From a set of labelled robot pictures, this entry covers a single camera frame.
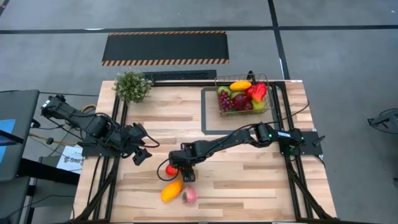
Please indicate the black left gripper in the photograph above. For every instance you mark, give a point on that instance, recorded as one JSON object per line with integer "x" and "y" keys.
{"x": 135, "y": 137}

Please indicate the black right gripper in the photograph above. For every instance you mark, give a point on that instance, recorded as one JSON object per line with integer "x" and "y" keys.
{"x": 185, "y": 155}

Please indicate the orange red plastic mango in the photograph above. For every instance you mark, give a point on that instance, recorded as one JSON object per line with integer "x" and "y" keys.
{"x": 171, "y": 171}

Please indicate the dark red plastic grape bunch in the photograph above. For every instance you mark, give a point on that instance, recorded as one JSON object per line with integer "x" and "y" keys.
{"x": 226, "y": 102}

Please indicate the dark red plastic fruit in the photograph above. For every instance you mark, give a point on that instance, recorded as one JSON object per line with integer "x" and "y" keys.
{"x": 242, "y": 102}

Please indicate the bright green plastic pear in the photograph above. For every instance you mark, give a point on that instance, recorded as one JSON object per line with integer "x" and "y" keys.
{"x": 223, "y": 90}

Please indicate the yellow-green plastic apple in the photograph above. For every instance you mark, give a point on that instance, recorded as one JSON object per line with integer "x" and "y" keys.
{"x": 258, "y": 106}

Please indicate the red plastic apple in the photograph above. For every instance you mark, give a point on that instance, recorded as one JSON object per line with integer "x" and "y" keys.
{"x": 249, "y": 92}

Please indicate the yellow plastic mango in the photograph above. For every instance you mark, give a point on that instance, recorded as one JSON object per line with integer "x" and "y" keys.
{"x": 240, "y": 86}
{"x": 171, "y": 191}

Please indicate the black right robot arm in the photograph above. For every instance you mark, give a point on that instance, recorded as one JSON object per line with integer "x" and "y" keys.
{"x": 230, "y": 140}

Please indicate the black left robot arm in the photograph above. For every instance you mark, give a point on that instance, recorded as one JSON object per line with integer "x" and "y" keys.
{"x": 77, "y": 116}

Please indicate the pink plastic peach with leaf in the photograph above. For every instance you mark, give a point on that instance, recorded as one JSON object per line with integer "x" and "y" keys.
{"x": 189, "y": 195}

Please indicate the grey-bordered table mat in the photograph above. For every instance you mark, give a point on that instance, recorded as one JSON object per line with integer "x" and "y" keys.
{"x": 214, "y": 132}

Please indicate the small green potted plant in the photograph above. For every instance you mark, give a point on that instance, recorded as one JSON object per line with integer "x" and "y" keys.
{"x": 132, "y": 86}

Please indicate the white printed paper sheet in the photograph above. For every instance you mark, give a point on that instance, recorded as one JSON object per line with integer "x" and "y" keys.
{"x": 66, "y": 168}

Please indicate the black perforated strip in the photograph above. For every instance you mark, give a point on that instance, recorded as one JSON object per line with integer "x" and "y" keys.
{"x": 180, "y": 75}

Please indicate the black desk base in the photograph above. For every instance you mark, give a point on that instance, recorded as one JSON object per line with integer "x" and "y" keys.
{"x": 46, "y": 172}

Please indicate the black hazard-striped floor mat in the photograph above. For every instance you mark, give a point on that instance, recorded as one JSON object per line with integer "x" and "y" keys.
{"x": 164, "y": 48}

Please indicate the small black clamp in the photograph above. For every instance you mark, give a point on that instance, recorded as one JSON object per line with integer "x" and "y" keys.
{"x": 250, "y": 75}

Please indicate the grey desk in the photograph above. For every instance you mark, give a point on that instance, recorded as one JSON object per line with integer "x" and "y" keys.
{"x": 21, "y": 105}

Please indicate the blue screen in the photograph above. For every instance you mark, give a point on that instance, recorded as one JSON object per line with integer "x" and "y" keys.
{"x": 6, "y": 127}

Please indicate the black tripod base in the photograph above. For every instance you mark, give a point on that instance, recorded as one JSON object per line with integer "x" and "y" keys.
{"x": 385, "y": 119}

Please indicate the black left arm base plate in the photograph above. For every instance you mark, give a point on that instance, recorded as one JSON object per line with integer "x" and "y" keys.
{"x": 93, "y": 151}

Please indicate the black aluminium table frame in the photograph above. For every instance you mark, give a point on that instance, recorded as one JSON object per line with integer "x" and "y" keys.
{"x": 174, "y": 83}

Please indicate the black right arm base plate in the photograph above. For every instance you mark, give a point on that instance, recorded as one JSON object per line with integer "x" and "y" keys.
{"x": 311, "y": 146}

